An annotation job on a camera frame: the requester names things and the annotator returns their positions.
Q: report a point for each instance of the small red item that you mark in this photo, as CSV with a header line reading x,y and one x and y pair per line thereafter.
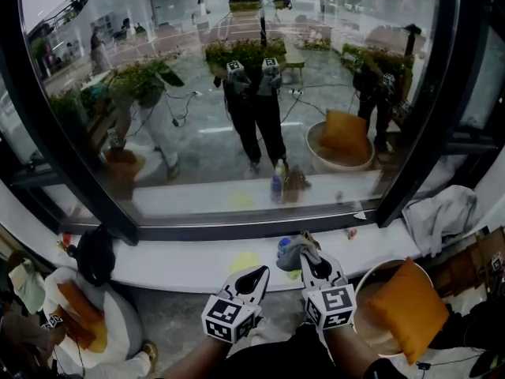
x,y
67,239

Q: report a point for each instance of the large window glass pane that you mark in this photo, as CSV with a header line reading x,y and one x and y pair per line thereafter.
x,y
197,140

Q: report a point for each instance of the round beige tub chair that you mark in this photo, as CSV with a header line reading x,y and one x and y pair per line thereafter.
x,y
369,328

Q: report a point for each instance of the crumpled grey fabric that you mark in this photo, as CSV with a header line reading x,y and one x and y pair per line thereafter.
x,y
438,219

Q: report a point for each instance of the black window frame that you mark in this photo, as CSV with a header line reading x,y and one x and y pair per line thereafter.
x,y
236,232

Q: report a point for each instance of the yellow cloth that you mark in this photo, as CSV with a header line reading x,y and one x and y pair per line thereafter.
x,y
244,263

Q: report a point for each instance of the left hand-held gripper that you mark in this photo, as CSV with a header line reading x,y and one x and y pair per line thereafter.
x,y
227,320

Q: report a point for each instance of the long orange cushion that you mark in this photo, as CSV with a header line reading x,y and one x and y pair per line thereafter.
x,y
75,330
77,300

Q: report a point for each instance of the person's right forearm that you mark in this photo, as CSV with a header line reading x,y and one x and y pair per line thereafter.
x,y
351,353

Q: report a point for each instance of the yellow cushion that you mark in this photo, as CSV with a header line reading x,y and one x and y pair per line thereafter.
x,y
98,338

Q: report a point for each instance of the mint green bag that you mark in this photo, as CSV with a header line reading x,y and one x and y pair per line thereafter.
x,y
27,286

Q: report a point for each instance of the white window sill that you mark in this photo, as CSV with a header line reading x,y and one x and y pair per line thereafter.
x,y
177,259

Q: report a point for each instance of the person's left forearm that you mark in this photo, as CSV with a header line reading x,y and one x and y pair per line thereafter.
x,y
197,359

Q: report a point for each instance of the white beanbag chair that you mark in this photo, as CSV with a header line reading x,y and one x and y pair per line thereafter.
x,y
122,322

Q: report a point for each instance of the grey cloth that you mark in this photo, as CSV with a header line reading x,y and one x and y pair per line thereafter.
x,y
294,255

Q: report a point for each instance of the square orange cushion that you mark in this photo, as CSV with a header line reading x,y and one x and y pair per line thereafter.
x,y
410,310

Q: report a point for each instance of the person's black clothing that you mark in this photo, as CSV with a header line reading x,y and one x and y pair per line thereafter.
x,y
284,357

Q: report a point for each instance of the black bag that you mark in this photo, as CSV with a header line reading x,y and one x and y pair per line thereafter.
x,y
94,255

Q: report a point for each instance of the small pink object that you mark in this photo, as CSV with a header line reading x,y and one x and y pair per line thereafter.
x,y
351,233

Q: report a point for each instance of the white paper scrap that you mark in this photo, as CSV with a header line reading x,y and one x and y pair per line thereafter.
x,y
360,215

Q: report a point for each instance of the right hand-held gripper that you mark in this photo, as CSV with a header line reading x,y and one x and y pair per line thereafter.
x,y
333,306

